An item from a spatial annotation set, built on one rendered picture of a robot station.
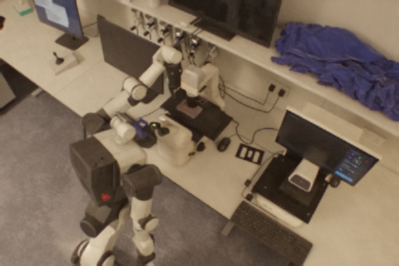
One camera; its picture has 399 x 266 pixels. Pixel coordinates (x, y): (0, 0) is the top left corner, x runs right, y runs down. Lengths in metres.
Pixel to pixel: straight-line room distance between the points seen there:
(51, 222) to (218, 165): 1.48
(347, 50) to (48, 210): 2.41
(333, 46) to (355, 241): 1.04
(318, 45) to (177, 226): 1.65
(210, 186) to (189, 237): 0.76
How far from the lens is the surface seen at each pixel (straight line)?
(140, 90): 1.54
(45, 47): 2.86
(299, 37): 1.71
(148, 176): 1.28
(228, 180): 1.80
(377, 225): 1.98
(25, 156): 3.12
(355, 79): 1.59
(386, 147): 2.09
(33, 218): 2.78
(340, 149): 1.43
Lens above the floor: 2.33
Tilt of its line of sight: 54 degrees down
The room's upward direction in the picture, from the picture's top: 2 degrees clockwise
